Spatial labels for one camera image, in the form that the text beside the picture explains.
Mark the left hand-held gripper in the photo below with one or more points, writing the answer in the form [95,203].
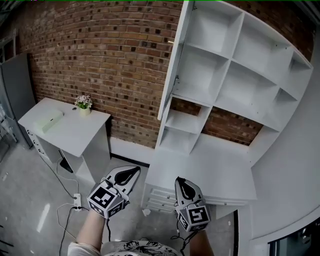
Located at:
[106,200]

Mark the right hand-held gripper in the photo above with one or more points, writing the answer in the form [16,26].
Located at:
[196,216]

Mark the person's right forearm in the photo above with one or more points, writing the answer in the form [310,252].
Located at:
[200,243]

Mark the person's left forearm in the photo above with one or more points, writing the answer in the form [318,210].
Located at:
[91,232]

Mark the grey metal cabinet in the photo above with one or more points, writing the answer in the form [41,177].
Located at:
[17,95]

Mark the metal door hinge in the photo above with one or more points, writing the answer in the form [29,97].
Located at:
[194,7]
[177,79]

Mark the white open shelving cabinet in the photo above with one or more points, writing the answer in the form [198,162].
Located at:
[250,82]

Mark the white power strip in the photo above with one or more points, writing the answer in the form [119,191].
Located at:
[77,201]

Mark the white paper scrap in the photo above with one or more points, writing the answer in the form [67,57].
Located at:
[146,212]

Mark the white desk with drawers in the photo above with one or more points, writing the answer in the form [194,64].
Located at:
[200,172]

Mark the black flat device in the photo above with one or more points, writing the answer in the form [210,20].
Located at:
[66,165]

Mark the person's printed white shirt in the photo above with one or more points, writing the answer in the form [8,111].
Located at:
[140,248]

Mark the small white side desk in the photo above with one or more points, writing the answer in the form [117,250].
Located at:
[71,130]

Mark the pale rectangular box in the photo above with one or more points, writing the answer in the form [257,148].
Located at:
[48,122]

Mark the potted pink flower plant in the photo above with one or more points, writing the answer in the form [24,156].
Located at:
[84,103]

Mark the dark glass window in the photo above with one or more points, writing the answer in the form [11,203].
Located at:
[295,241]

